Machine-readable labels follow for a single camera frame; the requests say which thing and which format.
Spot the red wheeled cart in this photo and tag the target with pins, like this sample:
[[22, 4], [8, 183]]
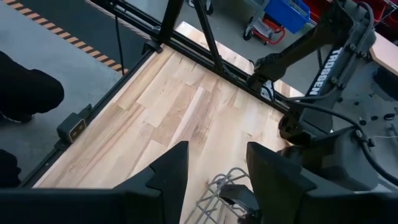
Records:
[[247, 33]]

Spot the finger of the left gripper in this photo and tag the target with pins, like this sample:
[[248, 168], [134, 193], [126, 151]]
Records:
[[239, 197]]

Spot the person's foot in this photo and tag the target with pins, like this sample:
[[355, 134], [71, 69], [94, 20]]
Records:
[[28, 87]]

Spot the blue plastic bin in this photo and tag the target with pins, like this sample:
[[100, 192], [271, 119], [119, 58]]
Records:
[[286, 14]]

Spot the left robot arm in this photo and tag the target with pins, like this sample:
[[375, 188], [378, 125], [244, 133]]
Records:
[[326, 71]]

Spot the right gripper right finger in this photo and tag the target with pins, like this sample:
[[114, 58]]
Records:
[[280, 199]]

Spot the black yellow hazard tape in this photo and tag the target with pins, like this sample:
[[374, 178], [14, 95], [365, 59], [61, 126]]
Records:
[[62, 33]]

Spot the black table frame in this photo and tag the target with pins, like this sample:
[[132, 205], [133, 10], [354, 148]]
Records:
[[171, 18]]

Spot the small grey camera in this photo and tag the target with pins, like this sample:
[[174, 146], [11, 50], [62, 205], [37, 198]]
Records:
[[73, 127]]

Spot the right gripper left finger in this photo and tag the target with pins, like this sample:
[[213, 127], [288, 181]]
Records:
[[124, 205]]

